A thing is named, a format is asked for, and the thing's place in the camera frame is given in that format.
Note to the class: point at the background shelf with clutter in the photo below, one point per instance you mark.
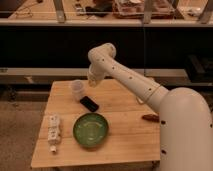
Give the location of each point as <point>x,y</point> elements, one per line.
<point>108,13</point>

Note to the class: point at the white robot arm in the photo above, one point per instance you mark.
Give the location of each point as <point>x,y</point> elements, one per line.
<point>186,123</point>

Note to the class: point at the brown object on table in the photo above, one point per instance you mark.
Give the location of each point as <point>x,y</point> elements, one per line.
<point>151,117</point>

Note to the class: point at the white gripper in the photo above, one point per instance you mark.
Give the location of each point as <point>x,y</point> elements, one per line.
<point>93,78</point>

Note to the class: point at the wooden table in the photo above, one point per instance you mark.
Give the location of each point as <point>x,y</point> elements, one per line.
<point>130,137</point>

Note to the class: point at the green bowl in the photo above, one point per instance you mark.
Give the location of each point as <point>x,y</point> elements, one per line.
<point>90,130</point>

